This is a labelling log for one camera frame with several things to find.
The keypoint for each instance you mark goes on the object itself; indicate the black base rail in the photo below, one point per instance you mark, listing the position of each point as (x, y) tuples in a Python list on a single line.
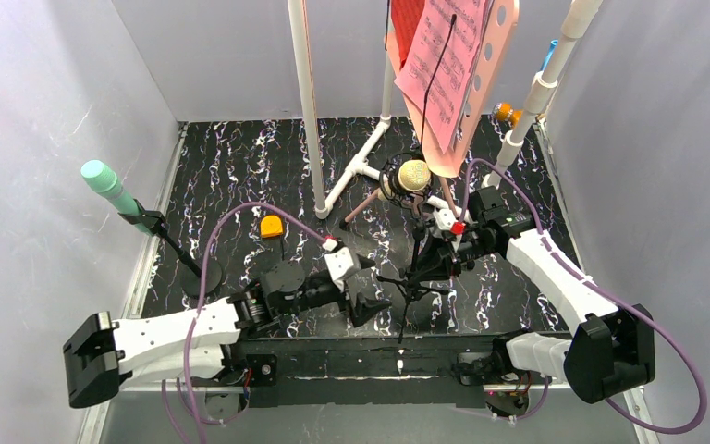
[(441, 369)]

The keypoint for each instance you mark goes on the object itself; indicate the red folder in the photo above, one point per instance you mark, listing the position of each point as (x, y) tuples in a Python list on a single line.
[(406, 16)]

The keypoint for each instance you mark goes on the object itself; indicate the orange tape measure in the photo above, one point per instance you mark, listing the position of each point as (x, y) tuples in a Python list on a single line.
[(271, 226)]

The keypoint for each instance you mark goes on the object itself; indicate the pink music stand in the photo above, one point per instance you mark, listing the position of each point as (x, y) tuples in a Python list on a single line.
[(500, 23)]

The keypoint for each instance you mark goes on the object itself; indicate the pink sheet music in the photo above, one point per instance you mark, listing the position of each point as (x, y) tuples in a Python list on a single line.
[(441, 61)]

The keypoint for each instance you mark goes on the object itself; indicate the orange microphone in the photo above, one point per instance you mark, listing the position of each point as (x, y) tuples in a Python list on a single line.
[(506, 113)]

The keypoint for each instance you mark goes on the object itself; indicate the blue tube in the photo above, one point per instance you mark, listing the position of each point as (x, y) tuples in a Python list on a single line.
[(549, 54)]

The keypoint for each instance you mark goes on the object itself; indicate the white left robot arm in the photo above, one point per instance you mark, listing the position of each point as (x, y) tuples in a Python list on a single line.
[(105, 354)]

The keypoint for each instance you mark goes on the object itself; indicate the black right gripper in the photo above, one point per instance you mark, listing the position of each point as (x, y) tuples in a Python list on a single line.
[(453, 258)]

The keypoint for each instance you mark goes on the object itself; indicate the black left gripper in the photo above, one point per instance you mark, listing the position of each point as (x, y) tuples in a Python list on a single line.
[(350, 292)]

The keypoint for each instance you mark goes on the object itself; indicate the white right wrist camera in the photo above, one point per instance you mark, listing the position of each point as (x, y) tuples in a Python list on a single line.
[(447, 222)]

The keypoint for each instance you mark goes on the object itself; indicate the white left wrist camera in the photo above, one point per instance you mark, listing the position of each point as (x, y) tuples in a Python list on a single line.
[(340, 261)]

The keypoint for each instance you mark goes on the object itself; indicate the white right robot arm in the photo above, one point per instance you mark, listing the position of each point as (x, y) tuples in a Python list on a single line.
[(611, 350)]

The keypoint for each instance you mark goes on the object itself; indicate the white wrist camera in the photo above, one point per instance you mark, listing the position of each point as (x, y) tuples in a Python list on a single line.
[(447, 222), (340, 261)]

